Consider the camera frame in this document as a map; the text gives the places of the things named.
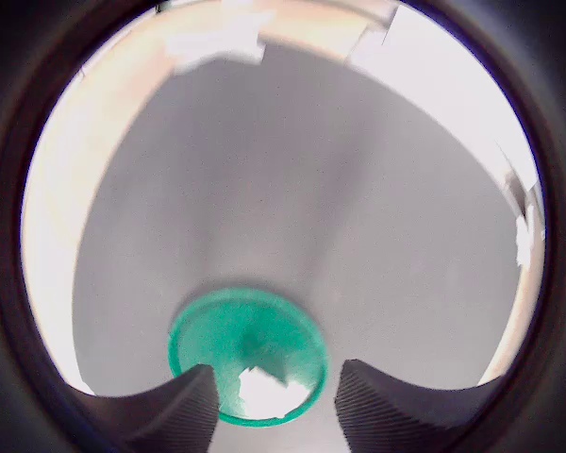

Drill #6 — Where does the dark grey mat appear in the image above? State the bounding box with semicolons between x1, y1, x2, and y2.
72;43;525;453

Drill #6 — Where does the white tape piece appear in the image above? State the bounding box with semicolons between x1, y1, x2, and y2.
161;8;268;77
513;202;538;269

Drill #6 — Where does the round green lid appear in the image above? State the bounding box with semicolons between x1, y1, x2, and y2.
167;287;330;428

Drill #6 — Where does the white plastic terminal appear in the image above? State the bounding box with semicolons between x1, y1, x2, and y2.
235;367;313;420

